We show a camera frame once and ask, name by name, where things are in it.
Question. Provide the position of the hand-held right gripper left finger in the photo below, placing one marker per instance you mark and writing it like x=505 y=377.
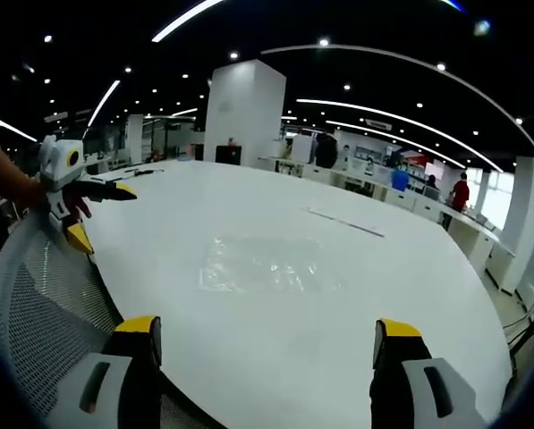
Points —
x=114 y=384

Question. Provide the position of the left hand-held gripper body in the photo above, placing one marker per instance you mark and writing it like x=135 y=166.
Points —
x=61 y=165

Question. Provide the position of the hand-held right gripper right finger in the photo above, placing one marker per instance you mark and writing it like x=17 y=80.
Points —
x=421 y=384

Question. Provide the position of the thin dark tool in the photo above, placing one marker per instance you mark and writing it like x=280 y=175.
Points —
x=142 y=171

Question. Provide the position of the grey mesh chair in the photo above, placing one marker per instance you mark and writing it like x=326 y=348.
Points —
x=47 y=304

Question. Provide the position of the white square pillar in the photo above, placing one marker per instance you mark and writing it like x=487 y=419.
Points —
x=244 y=111

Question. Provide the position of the long white counter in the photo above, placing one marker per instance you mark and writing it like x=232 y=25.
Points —
x=468 y=232

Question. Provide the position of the thin metal strip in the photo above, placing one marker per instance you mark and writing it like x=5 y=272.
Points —
x=344 y=222

